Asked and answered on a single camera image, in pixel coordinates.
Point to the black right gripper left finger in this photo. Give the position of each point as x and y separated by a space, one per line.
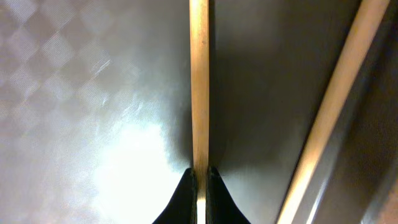
182 207

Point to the wooden chopstick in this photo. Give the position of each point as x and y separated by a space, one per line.
200 88
357 44

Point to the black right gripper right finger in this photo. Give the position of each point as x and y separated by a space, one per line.
220 207

